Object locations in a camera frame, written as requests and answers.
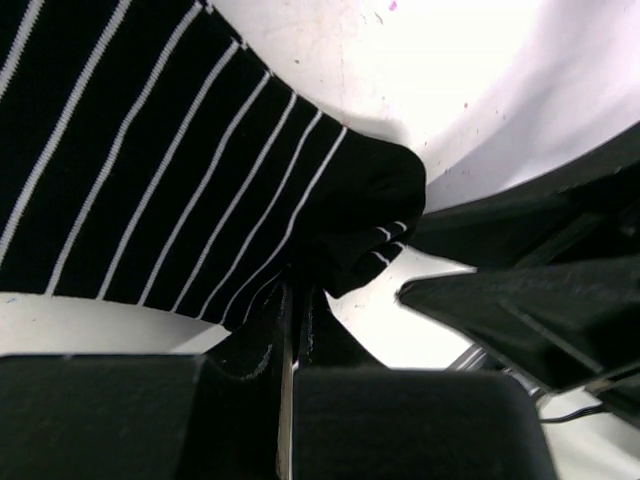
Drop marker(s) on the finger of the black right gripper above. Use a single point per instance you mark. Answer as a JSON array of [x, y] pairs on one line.
[[561, 326], [586, 209]]

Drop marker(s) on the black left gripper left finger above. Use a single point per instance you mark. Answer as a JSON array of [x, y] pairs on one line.
[[222, 414]]

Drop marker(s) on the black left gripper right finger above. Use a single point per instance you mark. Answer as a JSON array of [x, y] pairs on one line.
[[354, 418]]

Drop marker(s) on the black white-striped sock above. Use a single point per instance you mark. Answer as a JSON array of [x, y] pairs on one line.
[[149, 157]]

